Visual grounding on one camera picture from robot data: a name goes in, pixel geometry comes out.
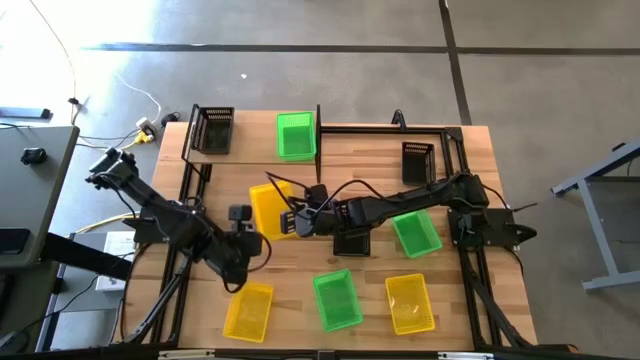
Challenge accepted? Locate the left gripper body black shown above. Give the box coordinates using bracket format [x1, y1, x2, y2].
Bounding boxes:
[215, 230, 265, 282]

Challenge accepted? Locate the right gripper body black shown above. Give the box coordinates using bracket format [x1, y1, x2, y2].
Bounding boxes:
[293, 198, 352, 239]

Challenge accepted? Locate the yellow slotted plastic basket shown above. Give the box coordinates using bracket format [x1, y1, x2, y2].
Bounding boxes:
[248, 179, 297, 242]
[384, 272, 436, 336]
[222, 281, 275, 344]

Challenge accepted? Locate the black slotted plastic basket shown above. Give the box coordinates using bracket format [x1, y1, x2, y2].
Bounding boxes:
[401, 141, 436, 187]
[332, 229, 372, 258]
[189, 105, 236, 155]

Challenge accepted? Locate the green slotted plastic basket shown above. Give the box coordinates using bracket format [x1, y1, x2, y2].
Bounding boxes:
[276, 111, 318, 163]
[391, 208, 444, 260]
[311, 268, 365, 333]

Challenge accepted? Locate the white box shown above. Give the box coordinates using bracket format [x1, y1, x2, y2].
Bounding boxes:
[94, 229, 137, 293]

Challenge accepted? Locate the white power strip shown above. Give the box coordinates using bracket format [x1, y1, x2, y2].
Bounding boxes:
[135, 116, 160, 139]

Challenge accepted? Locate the black desk leg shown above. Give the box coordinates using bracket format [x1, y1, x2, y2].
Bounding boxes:
[39, 232, 134, 282]

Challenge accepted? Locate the grey desk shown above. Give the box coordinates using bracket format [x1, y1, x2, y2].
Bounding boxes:
[0, 124, 81, 271]

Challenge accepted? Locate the black computer mouse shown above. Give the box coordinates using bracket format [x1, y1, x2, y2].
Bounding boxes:
[20, 147, 48, 166]

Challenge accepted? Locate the black flat phone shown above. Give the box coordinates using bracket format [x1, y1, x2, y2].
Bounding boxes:
[0, 228, 31, 256]

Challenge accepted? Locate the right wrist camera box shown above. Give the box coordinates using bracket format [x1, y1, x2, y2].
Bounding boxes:
[304, 183, 331, 205]

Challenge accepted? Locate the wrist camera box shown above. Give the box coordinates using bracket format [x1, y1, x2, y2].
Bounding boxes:
[304, 183, 331, 205]
[228, 203, 253, 226]

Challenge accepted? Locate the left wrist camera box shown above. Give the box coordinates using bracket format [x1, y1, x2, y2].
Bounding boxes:
[228, 203, 253, 226]

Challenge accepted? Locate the wooden shelf with black frame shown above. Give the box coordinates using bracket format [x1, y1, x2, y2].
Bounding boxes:
[180, 103, 322, 185]

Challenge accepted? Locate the black aluminium rig frame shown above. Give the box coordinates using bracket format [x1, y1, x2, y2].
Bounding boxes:
[112, 108, 581, 351]

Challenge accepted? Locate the silver metal bracket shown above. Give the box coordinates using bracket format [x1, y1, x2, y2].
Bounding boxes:
[437, 351, 495, 360]
[157, 349, 216, 360]

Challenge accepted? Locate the yellow cable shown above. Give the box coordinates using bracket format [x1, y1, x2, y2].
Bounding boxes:
[77, 130, 155, 152]
[74, 212, 136, 236]

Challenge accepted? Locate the white cable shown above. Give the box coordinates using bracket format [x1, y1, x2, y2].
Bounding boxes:
[117, 77, 164, 124]

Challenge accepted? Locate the thin grey floor cable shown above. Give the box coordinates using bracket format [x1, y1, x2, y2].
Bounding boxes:
[29, 0, 84, 126]

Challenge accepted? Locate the grey metal table frame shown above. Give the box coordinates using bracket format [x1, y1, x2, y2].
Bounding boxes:
[551, 139, 640, 292]

